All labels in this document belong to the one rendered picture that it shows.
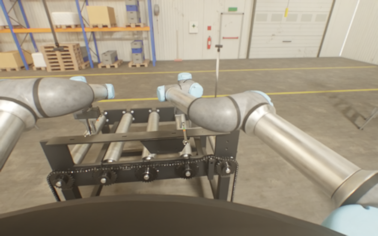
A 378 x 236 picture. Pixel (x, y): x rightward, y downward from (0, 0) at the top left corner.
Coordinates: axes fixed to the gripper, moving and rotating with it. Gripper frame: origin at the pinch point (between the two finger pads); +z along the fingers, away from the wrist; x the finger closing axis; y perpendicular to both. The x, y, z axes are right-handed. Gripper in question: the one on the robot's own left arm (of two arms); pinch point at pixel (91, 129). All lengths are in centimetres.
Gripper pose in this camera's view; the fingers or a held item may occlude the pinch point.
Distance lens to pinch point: 125.6
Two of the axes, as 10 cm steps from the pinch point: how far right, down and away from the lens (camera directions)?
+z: 0.0, 8.9, 4.6
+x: -9.9, 0.5, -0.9
